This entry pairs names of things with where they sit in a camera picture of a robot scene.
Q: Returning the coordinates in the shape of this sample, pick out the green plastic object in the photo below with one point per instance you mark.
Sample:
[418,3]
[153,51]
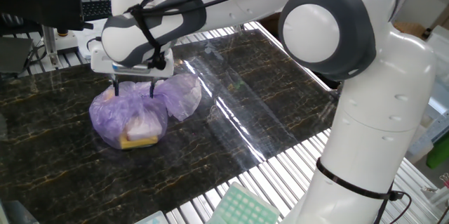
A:
[438,152]

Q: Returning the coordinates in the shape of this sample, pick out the yellow sponge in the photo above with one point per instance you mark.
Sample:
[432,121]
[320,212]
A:
[138,143]

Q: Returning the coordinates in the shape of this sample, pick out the light blue plastic box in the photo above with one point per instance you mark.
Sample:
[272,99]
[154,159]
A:
[152,218]

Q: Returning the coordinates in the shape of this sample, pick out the dark grey flat box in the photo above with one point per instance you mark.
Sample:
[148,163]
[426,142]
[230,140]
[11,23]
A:
[14,53]

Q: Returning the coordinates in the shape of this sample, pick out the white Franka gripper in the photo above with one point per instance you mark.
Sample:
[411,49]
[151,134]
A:
[100,64]

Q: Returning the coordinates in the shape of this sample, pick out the white base with orange knob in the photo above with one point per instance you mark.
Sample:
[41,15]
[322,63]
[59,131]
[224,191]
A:
[66,43]

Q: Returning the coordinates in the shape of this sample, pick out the grey metal shelf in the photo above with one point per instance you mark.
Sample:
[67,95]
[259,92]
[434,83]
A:
[440,118]

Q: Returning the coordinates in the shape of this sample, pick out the white paper stack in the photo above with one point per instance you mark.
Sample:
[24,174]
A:
[86,38]

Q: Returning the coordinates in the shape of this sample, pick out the binder clips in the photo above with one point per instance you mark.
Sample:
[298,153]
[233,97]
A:
[445,180]

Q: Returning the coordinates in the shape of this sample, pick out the purple plastic bag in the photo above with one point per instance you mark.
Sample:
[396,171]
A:
[115,115]

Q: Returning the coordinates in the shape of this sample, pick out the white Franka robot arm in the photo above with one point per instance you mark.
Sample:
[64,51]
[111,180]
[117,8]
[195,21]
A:
[368,111]

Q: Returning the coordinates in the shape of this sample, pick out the green pipette tip rack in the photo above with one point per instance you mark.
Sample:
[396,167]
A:
[242,206]

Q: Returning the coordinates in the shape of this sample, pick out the black keyboard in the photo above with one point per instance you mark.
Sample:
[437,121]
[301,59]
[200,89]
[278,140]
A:
[96,9]

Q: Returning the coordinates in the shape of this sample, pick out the silver camera box on gripper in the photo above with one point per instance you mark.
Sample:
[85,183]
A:
[131,67]

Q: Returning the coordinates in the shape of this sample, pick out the black marble pattern mat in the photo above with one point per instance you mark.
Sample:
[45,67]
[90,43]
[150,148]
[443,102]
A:
[105,182]

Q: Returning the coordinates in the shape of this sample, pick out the aluminium monitor stand post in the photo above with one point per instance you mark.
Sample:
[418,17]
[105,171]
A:
[51,46]

